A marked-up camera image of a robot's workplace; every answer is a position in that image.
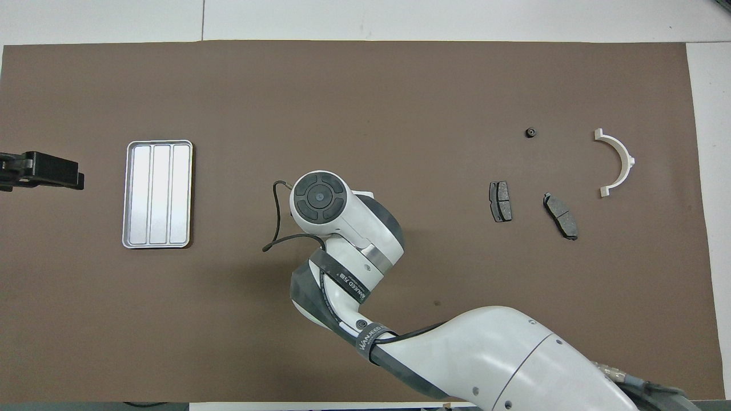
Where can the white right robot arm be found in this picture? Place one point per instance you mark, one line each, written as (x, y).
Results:
(502, 354)

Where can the dark curved brake pad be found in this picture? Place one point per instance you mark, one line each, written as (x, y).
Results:
(561, 216)

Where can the white curved plastic bracket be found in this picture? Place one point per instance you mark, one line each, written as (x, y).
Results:
(623, 157)

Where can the silver metal tray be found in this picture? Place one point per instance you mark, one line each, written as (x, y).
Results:
(157, 194)

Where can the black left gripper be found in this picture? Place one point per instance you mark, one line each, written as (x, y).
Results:
(12, 171)

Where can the dark rectangular brake pad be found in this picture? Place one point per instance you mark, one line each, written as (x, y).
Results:
(501, 201)

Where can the brown table mat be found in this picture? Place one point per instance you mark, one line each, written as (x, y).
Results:
(365, 103)

